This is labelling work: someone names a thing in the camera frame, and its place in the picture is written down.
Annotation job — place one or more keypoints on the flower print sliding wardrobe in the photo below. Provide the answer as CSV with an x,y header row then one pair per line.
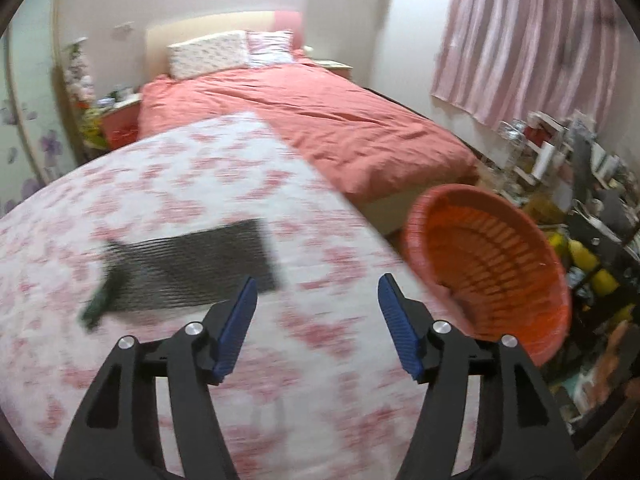
x,y
30,110

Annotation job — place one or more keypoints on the pile of household clutter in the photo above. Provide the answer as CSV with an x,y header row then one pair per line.
x,y
600,240

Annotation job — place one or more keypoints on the red bedside table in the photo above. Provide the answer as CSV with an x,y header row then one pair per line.
x,y
121,125

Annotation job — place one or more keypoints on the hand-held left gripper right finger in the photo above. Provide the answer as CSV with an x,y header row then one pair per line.
x,y
400,332

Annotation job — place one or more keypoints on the orange plastic basket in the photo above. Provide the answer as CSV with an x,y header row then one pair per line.
x,y
495,260

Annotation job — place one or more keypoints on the pink striped curtain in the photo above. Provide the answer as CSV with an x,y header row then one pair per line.
x,y
520,40

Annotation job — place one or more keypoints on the black mesh mat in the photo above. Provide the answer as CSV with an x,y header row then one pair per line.
x,y
200,260

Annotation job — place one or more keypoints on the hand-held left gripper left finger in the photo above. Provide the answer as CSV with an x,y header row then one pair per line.
x,y
235,332

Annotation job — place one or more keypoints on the pink striped pillow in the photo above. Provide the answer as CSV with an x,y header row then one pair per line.
x,y
270,47

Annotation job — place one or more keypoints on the floral white pillow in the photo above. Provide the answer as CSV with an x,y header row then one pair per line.
x,y
207,54

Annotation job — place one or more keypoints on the white storage rack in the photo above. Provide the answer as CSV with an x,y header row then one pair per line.
x,y
542,152

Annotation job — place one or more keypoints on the light wooden bedside table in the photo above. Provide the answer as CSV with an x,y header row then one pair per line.
x,y
334,66

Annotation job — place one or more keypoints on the pile of plush toys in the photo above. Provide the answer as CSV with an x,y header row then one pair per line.
x,y
80,85

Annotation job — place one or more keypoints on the green wrapper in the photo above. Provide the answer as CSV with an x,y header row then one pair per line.
x,y
100,305

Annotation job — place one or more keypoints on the bed with salmon cover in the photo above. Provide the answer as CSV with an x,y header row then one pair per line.
x,y
320,120

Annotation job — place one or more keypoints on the pink floral tablecloth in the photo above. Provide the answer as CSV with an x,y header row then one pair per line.
x,y
175,175

